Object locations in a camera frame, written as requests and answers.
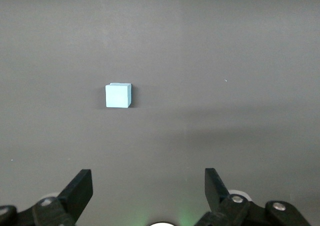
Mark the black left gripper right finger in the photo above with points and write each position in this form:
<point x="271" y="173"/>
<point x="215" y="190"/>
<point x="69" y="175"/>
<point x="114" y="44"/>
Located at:
<point x="215" y="188"/>

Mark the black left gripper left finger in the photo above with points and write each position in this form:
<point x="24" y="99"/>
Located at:
<point x="77" y="193"/>

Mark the light blue foam block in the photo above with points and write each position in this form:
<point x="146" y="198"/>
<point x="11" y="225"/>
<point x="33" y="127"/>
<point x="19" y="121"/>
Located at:
<point x="117" y="96"/>

